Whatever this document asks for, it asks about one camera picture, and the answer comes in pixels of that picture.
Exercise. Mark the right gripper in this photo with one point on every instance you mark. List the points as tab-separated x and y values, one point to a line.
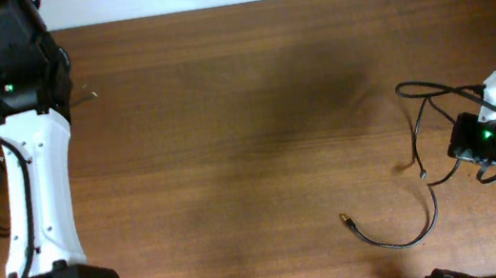
459	146

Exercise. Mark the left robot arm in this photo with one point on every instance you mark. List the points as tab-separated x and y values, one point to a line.
34	137

